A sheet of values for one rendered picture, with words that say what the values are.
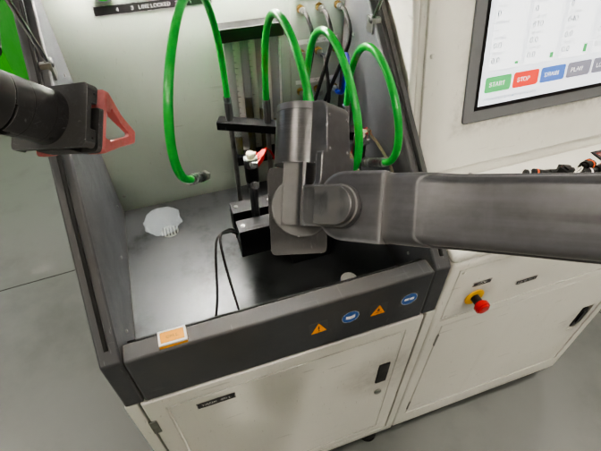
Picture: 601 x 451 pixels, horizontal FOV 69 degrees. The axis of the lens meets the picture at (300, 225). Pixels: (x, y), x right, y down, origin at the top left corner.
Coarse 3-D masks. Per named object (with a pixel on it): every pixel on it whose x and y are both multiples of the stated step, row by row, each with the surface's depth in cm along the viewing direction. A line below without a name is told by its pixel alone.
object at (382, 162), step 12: (360, 48) 82; (372, 48) 78; (384, 60) 76; (384, 72) 76; (348, 96) 94; (396, 96) 75; (348, 108) 96; (396, 108) 75; (396, 120) 76; (396, 132) 76; (396, 144) 78; (396, 156) 79
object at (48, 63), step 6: (6, 0) 63; (12, 6) 64; (18, 12) 66; (18, 18) 66; (24, 24) 68; (24, 30) 69; (30, 36) 70; (36, 42) 71; (42, 54) 74; (48, 60) 75; (42, 66) 75; (48, 66) 76; (54, 66) 77; (54, 72) 77; (54, 78) 77
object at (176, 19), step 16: (208, 0) 78; (176, 16) 63; (208, 16) 82; (176, 32) 62; (224, 64) 92; (224, 80) 95; (224, 96) 98; (176, 160) 64; (176, 176) 68; (192, 176) 73
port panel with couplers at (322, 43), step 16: (304, 0) 97; (320, 0) 99; (336, 0) 100; (304, 16) 100; (320, 16) 101; (336, 16) 102; (304, 32) 102; (336, 32) 105; (304, 48) 105; (320, 48) 105; (320, 64) 109; (336, 64) 111; (336, 80) 114; (320, 96) 116; (336, 96) 117
